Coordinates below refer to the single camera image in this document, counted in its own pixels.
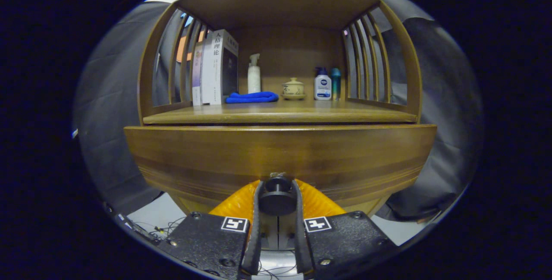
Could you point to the blue folded cloth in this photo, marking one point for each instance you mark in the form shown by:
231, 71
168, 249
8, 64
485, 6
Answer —
252, 97

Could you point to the white lotion bottle blue cap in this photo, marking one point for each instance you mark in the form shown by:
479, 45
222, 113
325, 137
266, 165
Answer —
322, 88

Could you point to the wooden countertop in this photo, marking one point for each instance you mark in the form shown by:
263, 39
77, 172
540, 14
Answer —
302, 114

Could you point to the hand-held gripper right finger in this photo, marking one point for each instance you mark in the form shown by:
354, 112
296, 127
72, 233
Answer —
345, 245

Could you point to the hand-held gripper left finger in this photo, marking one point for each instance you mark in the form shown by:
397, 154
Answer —
207, 245

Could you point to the beige lidded teacup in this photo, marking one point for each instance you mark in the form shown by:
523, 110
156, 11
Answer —
293, 89

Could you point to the wooden drawer with black knob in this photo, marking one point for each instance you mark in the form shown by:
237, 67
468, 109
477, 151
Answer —
215, 155

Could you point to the pale purple book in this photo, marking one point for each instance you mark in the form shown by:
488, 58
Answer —
197, 77

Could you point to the small black device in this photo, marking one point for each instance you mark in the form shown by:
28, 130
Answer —
131, 226

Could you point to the white book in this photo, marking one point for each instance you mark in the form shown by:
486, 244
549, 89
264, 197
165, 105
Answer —
215, 68

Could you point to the brown wooden cabinet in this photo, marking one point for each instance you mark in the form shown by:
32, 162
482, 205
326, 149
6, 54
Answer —
280, 4

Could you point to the teal bottle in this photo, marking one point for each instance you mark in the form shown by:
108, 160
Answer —
336, 85

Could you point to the white pump bottle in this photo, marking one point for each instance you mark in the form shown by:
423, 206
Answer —
254, 79

